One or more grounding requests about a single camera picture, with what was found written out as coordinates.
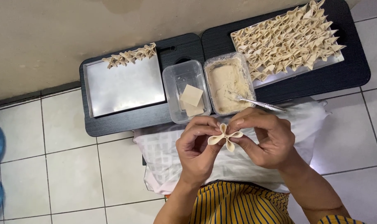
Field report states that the large pile of folded dumplings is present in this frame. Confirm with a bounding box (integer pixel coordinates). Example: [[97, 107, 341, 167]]
[[231, 0, 346, 82]]

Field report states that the mostly empty metal tray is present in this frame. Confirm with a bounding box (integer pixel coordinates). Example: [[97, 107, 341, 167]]
[[83, 44, 167, 118]]

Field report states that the yellow striped garment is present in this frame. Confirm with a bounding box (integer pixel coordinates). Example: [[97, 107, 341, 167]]
[[165, 181, 365, 224]]

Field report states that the square dough wrapper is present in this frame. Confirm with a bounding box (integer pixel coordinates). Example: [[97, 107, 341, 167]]
[[180, 84, 204, 107], [180, 98, 205, 118]]

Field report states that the clear plastic wrapper container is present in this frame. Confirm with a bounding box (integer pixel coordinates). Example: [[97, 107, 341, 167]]
[[162, 60, 212, 124]]

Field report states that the large black low table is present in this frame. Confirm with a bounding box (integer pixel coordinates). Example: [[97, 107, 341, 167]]
[[201, 0, 371, 105]]

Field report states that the pale filling paste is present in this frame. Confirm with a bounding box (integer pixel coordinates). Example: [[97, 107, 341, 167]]
[[207, 60, 254, 113]]

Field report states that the clear plastic filling container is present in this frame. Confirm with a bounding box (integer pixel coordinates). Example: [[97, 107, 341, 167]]
[[203, 52, 257, 116]]

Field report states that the white checked pillow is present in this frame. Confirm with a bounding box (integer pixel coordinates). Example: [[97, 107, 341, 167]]
[[133, 100, 332, 195]]

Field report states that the person's left hand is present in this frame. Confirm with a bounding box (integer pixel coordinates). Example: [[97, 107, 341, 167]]
[[175, 116, 228, 188]]

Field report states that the metal tray full of dumplings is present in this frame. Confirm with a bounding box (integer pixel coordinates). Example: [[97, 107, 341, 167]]
[[230, 19, 345, 89]]

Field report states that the small black low table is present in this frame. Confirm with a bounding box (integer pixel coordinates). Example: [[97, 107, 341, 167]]
[[79, 33, 206, 138]]

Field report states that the metal spoon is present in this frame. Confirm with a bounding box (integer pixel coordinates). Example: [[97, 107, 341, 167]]
[[227, 91, 287, 113]]

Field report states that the dumpling wrapper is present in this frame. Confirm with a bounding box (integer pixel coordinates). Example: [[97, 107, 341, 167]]
[[207, 123, 244, 152]]

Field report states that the person's right hand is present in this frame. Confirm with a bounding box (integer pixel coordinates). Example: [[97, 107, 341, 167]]
[[227, 107, 297, 170]]

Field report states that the short row of folded dumplings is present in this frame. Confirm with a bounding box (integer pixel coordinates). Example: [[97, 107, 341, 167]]
[[102, 43, 157, 69]]

